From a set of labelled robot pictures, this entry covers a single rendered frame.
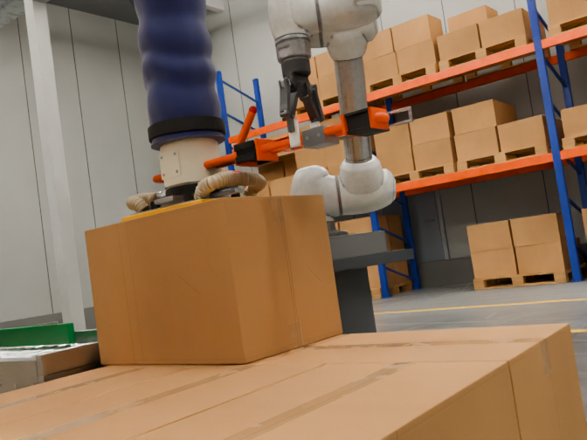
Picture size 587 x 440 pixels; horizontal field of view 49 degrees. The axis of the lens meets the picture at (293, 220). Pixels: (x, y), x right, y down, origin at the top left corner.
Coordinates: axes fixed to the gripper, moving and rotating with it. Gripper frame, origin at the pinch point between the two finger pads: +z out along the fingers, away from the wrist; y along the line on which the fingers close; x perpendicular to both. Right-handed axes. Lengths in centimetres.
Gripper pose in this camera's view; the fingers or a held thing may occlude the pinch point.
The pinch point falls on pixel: (306, 138)
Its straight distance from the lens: 168.6
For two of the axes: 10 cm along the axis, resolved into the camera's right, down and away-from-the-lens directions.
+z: 1.4, 9.9, -0.6
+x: 7.9, -1.5, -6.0
